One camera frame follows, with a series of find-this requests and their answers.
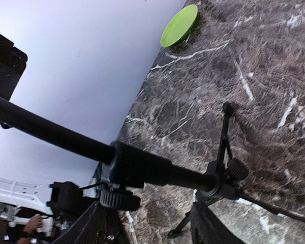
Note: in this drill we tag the black tripod mic stand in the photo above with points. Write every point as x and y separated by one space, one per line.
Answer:
125 167

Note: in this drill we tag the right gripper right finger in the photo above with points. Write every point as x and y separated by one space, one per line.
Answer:
207 228

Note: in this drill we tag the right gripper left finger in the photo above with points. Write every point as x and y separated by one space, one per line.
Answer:
96 225

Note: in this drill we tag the green plate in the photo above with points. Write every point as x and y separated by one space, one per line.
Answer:
179 26

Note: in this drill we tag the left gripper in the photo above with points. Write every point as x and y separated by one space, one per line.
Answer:
12 65

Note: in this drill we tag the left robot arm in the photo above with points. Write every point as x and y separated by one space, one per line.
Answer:
60 199

